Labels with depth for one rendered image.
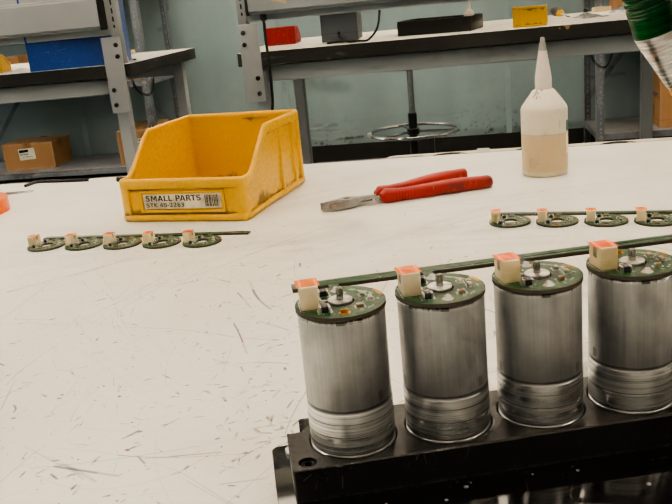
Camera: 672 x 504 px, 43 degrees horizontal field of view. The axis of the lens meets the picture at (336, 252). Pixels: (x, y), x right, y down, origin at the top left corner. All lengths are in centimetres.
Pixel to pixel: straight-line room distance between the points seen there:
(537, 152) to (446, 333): 42
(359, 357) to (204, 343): 17
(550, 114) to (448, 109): 409
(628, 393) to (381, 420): 7
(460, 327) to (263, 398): 12
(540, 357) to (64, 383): 21
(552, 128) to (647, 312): 40
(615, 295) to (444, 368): 5
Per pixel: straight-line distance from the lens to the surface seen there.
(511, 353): 24
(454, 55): 263
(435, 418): 24
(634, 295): 24
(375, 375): 23
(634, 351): 25
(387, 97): 473
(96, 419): 33
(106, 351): 39
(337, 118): 478
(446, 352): 23
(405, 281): 23
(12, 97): 301
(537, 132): 64
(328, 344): 22
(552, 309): 23
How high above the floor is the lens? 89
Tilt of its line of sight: 17 degrees down
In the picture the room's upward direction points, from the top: 6 degrees counter-clockwise
